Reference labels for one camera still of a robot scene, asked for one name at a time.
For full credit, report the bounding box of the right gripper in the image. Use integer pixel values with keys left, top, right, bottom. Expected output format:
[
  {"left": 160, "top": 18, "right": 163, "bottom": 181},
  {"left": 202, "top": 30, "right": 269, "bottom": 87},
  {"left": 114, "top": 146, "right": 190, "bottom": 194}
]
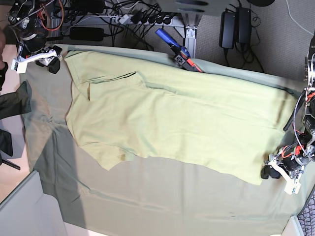
[{"left": 35, "top": 45, "right": 62, "bottom": 74}]

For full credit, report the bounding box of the white cable on floor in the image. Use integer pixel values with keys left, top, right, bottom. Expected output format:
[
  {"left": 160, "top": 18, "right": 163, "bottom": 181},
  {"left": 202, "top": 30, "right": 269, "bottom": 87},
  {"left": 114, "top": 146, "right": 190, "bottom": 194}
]
[{"left": 285, "top": 0, "right": 315, "bottom": 37}]

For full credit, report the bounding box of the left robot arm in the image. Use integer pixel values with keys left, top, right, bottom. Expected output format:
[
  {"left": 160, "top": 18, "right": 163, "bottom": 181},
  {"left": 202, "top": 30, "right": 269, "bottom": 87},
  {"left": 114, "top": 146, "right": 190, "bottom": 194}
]
[{"left": 260, "top": 38, "right": 315, "bottom": 183}]

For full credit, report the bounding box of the black power adapter brick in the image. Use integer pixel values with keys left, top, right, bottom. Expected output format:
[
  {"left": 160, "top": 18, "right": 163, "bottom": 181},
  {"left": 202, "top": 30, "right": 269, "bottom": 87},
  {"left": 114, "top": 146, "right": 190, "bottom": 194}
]
[{"left": 219, "top": 10, "right": 236, "bottom": 49}]

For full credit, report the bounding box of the dark green garment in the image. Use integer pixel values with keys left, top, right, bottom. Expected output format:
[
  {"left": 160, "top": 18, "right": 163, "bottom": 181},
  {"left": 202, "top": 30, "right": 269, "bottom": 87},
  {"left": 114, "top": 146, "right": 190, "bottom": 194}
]
[{"left": 0, "top": 80, "right": 32, "bottom": 119}]

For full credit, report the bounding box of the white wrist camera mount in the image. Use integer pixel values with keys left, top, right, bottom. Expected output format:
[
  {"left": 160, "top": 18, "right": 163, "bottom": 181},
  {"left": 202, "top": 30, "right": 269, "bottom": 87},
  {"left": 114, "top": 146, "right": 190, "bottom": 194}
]
[
  {"left": 11, "top": 50, "right": 56, "bottom": 74},
  {"left": 267, "top": 154, "right": 302, "bottom": 195}
]

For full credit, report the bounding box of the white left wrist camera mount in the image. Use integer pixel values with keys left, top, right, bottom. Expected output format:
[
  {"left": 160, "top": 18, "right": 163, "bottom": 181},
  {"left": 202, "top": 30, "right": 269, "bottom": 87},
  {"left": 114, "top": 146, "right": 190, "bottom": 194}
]
[{"left": 267, "top": 154, "right": 302, "bottom": 195}]

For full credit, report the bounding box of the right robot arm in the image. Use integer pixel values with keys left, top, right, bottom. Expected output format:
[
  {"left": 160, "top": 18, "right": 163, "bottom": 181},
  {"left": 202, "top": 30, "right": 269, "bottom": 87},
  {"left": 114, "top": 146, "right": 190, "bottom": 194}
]
[{"left": 7, "top": 0, "right": 65, "bottom": 74}]

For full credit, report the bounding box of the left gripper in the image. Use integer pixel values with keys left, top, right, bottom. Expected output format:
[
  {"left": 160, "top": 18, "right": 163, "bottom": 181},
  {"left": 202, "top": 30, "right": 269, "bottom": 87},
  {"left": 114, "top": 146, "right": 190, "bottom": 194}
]
[{"left": 260, "top": 154, "right": 305, "bottom": 179}]

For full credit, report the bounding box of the blue orange bar clamp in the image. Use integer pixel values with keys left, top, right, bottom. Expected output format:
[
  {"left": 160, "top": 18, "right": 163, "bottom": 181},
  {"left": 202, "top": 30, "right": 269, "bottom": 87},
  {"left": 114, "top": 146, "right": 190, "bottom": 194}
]
[{"left": 156, "top": 29, "right": 203, "bottom": 73}]

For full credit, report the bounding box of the light green T-shirt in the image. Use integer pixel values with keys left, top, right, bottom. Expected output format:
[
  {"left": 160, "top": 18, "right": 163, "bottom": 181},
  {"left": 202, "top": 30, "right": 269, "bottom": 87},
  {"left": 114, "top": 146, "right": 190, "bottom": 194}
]
[{"left": 65, "top": 51, "right": 296, "bottom": 185}]

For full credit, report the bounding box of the aluminium table frame leg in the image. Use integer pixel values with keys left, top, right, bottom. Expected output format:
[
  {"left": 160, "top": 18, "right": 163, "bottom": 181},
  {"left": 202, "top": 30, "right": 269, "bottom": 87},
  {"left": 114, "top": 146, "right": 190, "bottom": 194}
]
[{"left": 173, "top": 13, "right": 202, "bottom": 58}]

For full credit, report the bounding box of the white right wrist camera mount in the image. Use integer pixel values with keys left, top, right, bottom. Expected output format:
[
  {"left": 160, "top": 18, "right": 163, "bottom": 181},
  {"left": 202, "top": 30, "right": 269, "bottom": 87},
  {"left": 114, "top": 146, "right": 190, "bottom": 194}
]
[{"left": 11, "top": 50, "right": 56, "bottom": 74}]

